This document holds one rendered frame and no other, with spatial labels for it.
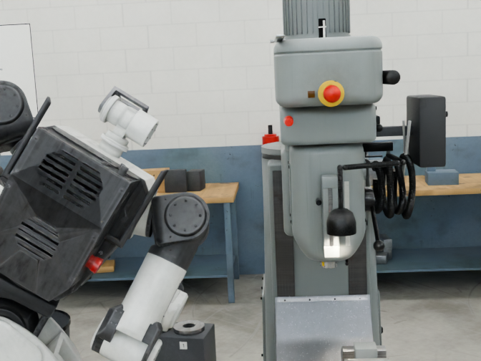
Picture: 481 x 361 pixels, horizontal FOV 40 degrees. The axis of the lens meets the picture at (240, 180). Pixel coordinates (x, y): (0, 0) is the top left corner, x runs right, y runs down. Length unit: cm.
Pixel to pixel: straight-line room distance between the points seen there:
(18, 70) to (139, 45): 113
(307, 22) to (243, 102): 408
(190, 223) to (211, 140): 475
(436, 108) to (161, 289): 106
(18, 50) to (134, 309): 522
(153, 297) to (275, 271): 97
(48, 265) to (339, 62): 79
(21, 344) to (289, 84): 82
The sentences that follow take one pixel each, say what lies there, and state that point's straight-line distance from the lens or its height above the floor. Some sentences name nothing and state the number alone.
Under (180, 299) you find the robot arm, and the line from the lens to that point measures 161.
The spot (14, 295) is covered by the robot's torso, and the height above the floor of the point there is 139.
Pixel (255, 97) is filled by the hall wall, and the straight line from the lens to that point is 601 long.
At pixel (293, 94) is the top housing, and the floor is 176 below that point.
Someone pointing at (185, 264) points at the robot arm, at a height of 143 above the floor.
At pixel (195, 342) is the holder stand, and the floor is 109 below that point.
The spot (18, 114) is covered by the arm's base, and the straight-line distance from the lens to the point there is 139.
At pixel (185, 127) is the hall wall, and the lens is 608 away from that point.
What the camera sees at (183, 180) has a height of 98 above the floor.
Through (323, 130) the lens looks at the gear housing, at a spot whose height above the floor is 167.
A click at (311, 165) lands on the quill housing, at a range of 173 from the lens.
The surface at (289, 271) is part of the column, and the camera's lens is 226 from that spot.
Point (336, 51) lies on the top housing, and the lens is 159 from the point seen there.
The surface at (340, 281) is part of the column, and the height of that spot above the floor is 112.
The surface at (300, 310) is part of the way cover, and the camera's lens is 228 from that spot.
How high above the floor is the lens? 181
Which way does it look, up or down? 9 degrees down
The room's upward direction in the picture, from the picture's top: 3 degrees counter-clockwise
